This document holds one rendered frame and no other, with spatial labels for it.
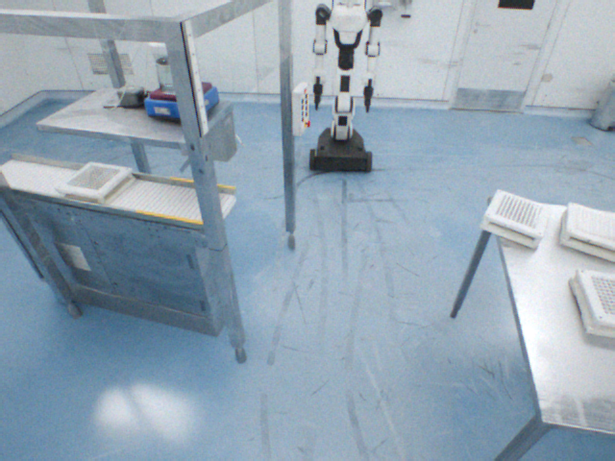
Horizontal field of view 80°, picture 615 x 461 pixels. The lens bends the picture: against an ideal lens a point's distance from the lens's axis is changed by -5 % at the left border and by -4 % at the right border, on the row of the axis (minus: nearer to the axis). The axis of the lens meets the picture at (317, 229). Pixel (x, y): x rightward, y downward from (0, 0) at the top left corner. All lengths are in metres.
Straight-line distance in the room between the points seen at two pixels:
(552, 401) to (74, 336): 2.41
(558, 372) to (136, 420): 1.86
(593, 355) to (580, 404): 0.20
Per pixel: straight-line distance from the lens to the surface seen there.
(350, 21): 3.38
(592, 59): 5.89
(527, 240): 1.78
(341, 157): 3.58
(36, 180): 2.35
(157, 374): 2.35
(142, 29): 1.27
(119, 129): 1.54
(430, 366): 2.33
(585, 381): 1.45
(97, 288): 2.58
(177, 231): 1.74
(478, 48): 5.26
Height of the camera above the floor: 1.93
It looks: 40 degrees down
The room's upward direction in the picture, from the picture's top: 1 degrees clockwise
